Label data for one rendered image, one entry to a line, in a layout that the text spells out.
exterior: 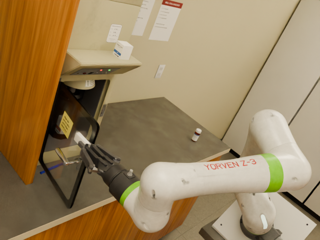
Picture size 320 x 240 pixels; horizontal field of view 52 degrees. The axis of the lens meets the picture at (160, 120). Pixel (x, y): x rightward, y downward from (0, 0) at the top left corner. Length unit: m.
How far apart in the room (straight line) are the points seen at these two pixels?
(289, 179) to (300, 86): 3.01
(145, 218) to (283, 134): 0.50
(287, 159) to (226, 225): 0.69
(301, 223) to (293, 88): 2.53
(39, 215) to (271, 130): 0.90
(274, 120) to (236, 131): 3.24
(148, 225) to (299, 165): 0.47
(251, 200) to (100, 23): 0.92
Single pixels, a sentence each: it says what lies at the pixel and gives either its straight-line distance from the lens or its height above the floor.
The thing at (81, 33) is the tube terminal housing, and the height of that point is 1.57.
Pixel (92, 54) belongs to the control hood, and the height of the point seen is 1.51.
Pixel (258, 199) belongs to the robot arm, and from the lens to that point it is 1.41.
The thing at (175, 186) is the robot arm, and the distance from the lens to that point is 0.83.
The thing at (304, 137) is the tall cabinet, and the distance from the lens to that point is 4.04.
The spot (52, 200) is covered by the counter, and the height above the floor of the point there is 0.94.
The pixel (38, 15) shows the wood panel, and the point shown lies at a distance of 1.25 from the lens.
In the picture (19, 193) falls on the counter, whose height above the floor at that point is 0.94.
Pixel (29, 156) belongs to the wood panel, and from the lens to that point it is 1.40.
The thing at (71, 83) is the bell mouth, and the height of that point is 1.33.
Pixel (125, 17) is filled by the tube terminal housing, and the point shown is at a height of 1.66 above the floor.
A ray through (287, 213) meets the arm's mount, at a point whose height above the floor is 1.15.
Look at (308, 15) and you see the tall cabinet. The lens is 4.01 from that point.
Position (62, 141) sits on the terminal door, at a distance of 1.30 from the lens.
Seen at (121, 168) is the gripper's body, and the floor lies 1.35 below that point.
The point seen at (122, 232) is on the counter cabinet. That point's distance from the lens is 2.00.
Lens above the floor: 1.95
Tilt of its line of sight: 26 degrees down
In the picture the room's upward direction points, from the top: 24 degrees clockwise
